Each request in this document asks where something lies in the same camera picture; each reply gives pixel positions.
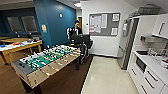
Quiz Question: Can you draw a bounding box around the yellow white-topped gaming table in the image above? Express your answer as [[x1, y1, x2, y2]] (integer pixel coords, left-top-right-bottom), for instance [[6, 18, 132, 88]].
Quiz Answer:
[[0, 37, 44, 65]]

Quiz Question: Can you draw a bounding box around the black wheeled cart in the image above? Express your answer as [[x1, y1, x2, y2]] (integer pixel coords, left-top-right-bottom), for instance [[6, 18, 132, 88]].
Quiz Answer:
[[70, 33, 95, 66]]

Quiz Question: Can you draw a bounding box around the black laptop screen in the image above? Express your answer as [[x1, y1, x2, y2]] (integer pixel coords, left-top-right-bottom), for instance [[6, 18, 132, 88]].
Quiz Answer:
[[73, 34, 91, 46]]

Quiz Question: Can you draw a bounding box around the person in dark jacket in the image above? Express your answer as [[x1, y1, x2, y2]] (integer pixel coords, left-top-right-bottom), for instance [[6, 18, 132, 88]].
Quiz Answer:
[[66, 19, 84, 43]]

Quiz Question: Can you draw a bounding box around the white pinned paper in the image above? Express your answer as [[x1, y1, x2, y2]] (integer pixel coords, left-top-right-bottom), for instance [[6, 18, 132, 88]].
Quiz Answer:
[[110, 27, 119, 36], [111, 13, 121, 22], [100, 13, 109, 30], [89, 14, 102, 34]]

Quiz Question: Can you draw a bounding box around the brown wooden door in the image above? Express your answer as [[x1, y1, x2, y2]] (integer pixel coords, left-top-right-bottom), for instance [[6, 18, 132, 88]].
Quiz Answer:
[[77, 16, 83, 30]]

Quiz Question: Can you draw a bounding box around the ceiling light panel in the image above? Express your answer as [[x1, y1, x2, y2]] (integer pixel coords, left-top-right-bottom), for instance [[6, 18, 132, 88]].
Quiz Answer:
[[73, 2, 83, 8]]

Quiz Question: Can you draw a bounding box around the green foosball table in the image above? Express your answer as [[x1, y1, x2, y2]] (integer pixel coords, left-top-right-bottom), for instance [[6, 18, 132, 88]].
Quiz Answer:
[[11, 44, 83, 94]]

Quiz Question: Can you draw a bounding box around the stainless steel refrigerator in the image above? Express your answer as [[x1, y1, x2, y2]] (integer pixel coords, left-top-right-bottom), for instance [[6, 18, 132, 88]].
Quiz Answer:
[[116, 16, 140, 71]]

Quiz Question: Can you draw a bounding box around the white paper notice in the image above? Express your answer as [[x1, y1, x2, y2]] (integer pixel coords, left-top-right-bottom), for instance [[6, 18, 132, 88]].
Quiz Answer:
[[122, 20, 129, 32]]

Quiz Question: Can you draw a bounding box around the white wide base drawer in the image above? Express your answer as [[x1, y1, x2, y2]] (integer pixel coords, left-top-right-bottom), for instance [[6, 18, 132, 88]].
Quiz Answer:
[[127, 63, 145, 88]]

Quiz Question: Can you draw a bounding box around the black built-in microwave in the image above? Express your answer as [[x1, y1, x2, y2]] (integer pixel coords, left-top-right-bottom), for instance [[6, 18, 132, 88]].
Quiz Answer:
[[134, 56, 148, 73]]

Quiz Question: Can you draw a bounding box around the interior glass window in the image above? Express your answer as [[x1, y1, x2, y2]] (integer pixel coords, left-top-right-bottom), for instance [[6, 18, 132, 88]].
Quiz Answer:
[[21, 15, 39, 34], [6, 16, 24, 34]]

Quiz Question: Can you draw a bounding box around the dish rack with utensils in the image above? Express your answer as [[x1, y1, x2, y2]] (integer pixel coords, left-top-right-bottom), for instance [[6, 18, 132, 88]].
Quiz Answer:
[[147, 47, 168, 58]]

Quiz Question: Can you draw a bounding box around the white three-drawer base cabinet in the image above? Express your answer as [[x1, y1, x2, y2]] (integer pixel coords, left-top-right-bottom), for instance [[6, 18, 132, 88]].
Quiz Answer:
[[142, 68, 168, 94]]

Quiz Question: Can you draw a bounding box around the framed wall board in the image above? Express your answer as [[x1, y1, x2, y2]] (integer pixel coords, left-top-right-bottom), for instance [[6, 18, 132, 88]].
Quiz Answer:
[[88, 12, 121, 37]]

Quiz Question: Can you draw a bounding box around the yellow framed wall poster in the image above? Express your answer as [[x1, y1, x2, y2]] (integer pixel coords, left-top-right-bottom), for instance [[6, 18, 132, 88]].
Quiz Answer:
[[41, 24, 48, 34]]

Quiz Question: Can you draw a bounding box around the wire basket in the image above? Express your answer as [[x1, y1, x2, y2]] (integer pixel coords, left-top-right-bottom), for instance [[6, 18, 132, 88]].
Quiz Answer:
[[137, 4, 162, 16]]

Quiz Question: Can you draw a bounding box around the white upper wall cabinet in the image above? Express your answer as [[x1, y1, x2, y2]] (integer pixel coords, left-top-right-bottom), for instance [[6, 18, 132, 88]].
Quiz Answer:
[[151, 13, 168, 40]]

